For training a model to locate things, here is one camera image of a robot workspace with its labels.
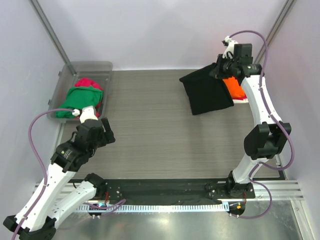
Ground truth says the black t shirt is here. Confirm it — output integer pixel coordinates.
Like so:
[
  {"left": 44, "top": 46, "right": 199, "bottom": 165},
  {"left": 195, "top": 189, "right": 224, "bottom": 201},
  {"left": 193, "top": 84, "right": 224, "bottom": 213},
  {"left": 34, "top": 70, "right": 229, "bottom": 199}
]
[{"left": 179, "top": 63, "right": 234, "bottom": 116}]

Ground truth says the grey plastic bin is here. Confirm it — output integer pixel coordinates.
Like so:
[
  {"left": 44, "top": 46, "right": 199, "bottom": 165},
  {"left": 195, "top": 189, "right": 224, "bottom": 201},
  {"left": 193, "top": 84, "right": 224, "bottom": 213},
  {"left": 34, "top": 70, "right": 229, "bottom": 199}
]
[{"left": 47, "top": 61, "right": 113, "bottom": 123}]

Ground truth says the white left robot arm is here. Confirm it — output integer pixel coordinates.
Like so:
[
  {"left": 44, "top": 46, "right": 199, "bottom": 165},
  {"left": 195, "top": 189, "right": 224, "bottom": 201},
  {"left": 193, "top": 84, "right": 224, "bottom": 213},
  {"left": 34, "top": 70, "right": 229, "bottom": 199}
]
[{"left": 3, "top": 117, "right": 116, "bottom": 240}]

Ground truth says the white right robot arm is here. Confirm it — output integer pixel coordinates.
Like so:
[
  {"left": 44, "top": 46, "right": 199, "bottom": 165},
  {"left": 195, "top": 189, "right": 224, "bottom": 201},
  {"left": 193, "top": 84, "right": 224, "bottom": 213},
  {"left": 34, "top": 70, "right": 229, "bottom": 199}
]
[{"left": 206, "top": 40, "right": 292, "bottom": 199}]

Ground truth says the folded orange t shirt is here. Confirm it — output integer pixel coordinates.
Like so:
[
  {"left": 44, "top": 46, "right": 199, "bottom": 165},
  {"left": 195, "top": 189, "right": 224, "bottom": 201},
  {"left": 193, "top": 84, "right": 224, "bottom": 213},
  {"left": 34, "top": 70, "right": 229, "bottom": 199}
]
[{"left": 223, "top": 77, "right": 247, "bottom": 99}]

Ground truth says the folded red t shirt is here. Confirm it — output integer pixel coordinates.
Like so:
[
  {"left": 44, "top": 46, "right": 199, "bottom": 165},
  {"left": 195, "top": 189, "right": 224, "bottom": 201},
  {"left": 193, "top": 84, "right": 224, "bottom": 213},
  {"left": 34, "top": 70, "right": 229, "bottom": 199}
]
[{"left": 232, "top": 97, "right": 248, "bottom": 102}]

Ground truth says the folded white t shirt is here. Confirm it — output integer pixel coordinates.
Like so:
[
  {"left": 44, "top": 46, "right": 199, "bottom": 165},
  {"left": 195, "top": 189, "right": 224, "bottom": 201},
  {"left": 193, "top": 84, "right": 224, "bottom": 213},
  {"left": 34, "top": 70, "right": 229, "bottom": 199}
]
[{"left": 233, "top": 99, "right": 249, "bottom": 104}]

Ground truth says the green t shirt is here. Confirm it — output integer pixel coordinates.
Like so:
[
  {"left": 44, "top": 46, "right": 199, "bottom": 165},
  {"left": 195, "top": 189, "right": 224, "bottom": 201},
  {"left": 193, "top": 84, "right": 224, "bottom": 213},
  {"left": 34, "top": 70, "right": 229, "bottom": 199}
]
[{"left": 58, "top": 86, "right": 104, "bottom": 110}]

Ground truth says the pink t shirt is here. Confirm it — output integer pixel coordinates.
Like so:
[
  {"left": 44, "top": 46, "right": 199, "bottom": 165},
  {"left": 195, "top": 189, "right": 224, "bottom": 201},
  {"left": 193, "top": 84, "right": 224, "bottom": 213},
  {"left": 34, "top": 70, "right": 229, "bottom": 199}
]
[{"left": 74, "top": 78, "right": 104, "bottom": 110}]

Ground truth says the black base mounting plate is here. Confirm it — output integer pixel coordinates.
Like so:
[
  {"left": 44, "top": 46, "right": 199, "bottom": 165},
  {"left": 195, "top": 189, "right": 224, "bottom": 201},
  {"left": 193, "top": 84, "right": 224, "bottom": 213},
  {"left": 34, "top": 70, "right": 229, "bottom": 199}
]
[{"left": 94, "top": 178, "right": 256, "bottom": 206}]

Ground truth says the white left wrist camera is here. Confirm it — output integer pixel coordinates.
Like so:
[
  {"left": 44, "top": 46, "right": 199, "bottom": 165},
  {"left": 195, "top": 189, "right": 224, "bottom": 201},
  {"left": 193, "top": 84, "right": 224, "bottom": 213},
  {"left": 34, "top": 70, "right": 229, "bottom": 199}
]
[{"left": 72, "top": 105, "right": 98, "bottom": 124}]

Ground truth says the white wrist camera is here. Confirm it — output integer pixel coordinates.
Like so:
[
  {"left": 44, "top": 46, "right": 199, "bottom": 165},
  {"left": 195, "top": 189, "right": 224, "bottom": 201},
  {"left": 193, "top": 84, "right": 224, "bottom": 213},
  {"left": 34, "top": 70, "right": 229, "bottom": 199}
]
[
  {"left": 72, "top": 105, "right": 98, "bottom": 124},
  {"left": 222, "top": 36, "right": 238, "bottom": 59}
]

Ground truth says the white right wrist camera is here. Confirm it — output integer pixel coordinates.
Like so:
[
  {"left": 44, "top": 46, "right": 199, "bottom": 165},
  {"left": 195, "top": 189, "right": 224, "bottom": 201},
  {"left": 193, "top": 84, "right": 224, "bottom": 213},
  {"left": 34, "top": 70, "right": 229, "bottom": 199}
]
[{"left": 222, "top": 36, "right": 238, "bottom": 59}]

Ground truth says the right aluminium frame post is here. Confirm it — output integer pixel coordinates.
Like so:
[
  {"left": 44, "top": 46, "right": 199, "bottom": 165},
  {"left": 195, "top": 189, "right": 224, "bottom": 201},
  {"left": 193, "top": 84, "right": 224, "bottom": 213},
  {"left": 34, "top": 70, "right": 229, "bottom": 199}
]
[{"left": 254, "top": 0, "right": 297, "bottom": 64}]

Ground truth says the aluminium frame post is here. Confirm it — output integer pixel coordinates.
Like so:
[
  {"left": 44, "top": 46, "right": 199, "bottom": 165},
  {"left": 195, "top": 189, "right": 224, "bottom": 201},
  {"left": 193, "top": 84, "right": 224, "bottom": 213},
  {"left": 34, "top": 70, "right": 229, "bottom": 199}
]
[
  {"left": 254, "top": 0, "right": 297, "bottom": 64},
  {"left": 29, "top": 0, "right": 77, "bottom": 76}
]

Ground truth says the white slotted cable duct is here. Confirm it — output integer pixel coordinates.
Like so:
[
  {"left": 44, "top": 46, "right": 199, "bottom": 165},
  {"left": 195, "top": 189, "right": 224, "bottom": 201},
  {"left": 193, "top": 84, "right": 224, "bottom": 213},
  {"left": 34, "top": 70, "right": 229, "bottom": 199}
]
[{"left": 74, "top": 202, "right": 229, "bottom": 214}]

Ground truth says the left aluminium frame post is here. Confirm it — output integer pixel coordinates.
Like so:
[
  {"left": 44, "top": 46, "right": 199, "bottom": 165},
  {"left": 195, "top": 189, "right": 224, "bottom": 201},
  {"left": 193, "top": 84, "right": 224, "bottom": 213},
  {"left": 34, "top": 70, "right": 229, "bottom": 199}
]
[{"left": 29, "top": 0, "right": 77, "bottom": 76}]

